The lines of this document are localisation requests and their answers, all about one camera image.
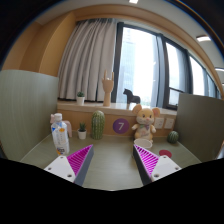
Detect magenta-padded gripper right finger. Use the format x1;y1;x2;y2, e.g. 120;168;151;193
132;144;183;186

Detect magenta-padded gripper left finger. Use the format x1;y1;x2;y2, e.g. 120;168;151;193
43;144;95;187

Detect clear plastic drink bottle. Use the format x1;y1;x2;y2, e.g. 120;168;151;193
50;113;71;157

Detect flat round red coaster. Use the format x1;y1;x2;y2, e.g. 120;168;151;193
158;149;173;159

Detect round green cactus ornament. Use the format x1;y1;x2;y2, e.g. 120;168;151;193
166;130;180;145

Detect small plant in white pot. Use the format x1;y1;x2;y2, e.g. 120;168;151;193
77;122;88;140
75;91;86;106

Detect beige plush mouse toy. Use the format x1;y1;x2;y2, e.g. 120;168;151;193
130;103;161;142

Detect grey-green desk partition panel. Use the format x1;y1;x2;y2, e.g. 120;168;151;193
0;69;60;162
174;92;224;163

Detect tall green cactus ornament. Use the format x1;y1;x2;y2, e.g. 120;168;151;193
90;110;106;141

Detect purple round number sticker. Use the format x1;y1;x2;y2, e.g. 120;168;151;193
112;117;130;135

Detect black horse figurine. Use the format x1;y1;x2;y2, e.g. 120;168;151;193
122;88;141;105

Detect wooden hand model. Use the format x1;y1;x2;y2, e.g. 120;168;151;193
101;69;115;108

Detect grey window curtain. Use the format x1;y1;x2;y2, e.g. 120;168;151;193
57;18;118;102

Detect ceiling lights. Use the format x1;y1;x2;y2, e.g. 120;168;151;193
128;0;224;73

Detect white wall socket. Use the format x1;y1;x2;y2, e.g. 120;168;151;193
163;117;176;130
153;117;165;130

